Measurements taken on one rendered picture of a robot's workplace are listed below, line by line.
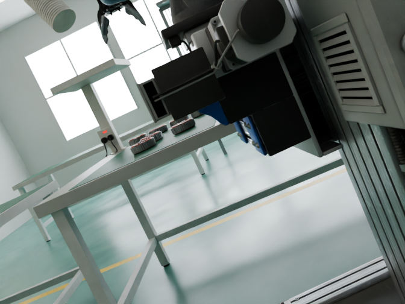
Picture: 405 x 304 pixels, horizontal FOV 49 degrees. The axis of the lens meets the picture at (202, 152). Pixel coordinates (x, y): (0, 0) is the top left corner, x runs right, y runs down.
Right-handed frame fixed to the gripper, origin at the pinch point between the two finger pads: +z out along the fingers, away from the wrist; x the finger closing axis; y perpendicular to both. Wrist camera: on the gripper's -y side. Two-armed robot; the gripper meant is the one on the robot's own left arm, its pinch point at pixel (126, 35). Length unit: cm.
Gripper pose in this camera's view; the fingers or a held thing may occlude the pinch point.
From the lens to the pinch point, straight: 156.6
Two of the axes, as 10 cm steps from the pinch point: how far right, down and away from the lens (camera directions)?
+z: 4.2, 9.0, 1.4
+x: 9.1, -4.2, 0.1
